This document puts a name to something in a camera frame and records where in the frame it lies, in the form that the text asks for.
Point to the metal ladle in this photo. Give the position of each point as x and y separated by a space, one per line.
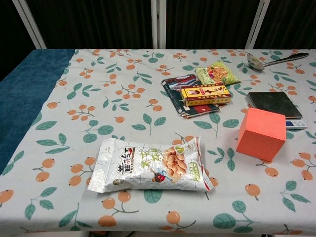
255 63

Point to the black curtain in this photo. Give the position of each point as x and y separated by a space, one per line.
98 22

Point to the yellow red carton box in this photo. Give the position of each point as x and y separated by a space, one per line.
205 95

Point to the green snack packet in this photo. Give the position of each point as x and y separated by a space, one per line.
219 72

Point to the blue table cover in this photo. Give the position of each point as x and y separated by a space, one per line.
24 86

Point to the white peanut snack bag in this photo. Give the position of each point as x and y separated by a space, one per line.
138 168

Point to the floral tablecloth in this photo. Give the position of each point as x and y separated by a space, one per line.
123 74

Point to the orange cube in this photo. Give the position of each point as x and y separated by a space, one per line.
259 138

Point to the silver digital kitchen scale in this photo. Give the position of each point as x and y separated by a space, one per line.
271 102

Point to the white frame post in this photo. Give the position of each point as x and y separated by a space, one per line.
256 24
158 24
29 24

